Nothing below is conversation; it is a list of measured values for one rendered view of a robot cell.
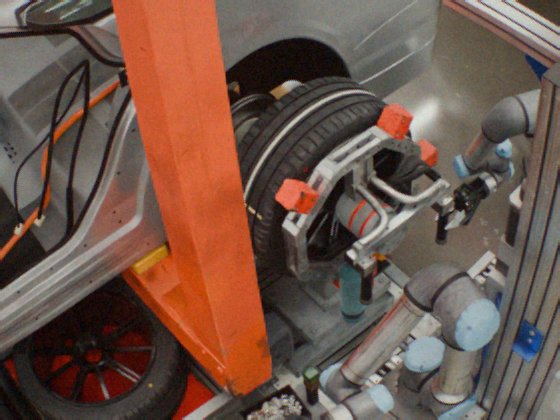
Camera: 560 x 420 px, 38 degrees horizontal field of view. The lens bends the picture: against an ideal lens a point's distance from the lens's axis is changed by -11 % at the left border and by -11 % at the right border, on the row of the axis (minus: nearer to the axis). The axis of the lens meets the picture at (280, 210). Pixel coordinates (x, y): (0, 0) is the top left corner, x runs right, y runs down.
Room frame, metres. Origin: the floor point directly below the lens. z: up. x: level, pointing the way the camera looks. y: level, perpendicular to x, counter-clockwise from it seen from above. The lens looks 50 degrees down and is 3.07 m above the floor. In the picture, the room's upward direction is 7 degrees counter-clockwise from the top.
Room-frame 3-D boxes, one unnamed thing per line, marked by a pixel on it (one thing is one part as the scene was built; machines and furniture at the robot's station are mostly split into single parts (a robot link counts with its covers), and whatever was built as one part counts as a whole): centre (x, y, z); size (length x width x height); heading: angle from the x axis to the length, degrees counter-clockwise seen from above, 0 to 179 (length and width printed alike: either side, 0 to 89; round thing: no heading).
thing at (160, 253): (1.89, 0.48, 0.71); 0.14 x 0.14 x 0.05; 34
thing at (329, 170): (1.84, -0.24, 0.85); 0.54 x 0.07 x 0.54; 124
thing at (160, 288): (1.75, 0.38, 0.69); 0.52 x 0.17 x 0.35; 34
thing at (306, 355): (1.95, -0.10, 0.13); 0.50 x 0.36 x 0.10; 124
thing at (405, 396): (1.16, -0.34, 0.87); 0.15 x 0.15 x 0.10
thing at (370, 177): (1.80, -0.39, 1.03); 0.19 x 0.18 x 0.11; 34
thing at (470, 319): (1.03, -0.39, 1.19); 0.15 x 0.12 x 0.55; 23
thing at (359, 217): (1.78, -0.28, 0.85); 0.21 x 0.14 x 0.14; 34
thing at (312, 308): (1.98, -0.14, 0.32); 0.40 x 0.30 x 0.28; 124
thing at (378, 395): (0.93, -0.15, 1.21); 0.11 x 0.08 x 0.09; 113
